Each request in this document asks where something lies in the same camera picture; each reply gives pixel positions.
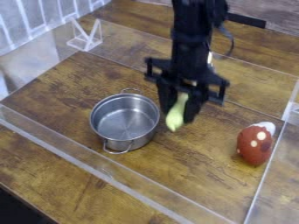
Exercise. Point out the clear acrylic triangle stand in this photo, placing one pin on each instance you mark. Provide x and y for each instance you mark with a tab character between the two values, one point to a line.
85	41

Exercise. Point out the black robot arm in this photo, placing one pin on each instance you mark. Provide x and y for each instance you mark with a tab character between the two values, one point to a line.
196	17

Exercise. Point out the black bar on wall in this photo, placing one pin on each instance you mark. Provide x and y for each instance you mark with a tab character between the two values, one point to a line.
247	20

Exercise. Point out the red spotted toy mushroom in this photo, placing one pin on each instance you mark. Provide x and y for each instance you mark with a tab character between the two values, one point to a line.
254	142

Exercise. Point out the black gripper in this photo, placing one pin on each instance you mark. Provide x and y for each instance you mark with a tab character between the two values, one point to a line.
206	88

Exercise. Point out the small steel pot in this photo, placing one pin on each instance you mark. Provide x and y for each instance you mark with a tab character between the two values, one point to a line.
124	120

